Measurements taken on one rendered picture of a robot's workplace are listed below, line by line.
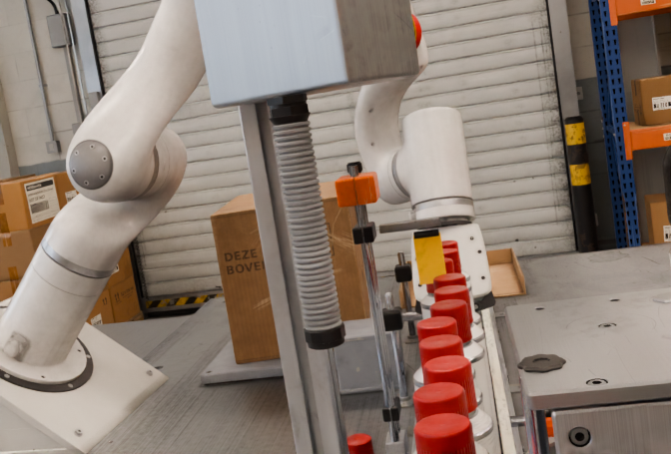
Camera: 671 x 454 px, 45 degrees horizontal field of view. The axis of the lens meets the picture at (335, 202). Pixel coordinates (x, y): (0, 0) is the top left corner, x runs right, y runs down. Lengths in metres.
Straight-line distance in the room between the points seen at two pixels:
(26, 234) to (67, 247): 3.16
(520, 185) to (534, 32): 0.94
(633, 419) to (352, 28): 0.38
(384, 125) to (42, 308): 0.60
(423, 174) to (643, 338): 0.72
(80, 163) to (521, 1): 4.22
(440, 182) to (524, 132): 4.10
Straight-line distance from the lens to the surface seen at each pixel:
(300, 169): 0.65
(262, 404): 1.31
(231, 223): 1.41
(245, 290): 1.43
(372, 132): 1.16
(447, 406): 0.51
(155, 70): 1.21
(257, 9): 0.69
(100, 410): 1.38
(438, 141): 1.10
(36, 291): 1.33
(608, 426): 0.35
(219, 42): 0.73
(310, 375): 0.82
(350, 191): 0.85
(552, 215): 5.24
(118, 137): 1.19
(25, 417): 1.31
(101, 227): 1.30
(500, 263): 2.00
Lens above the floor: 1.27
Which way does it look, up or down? 7 degrees down
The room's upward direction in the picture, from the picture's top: 9 degrees counter-clockwise
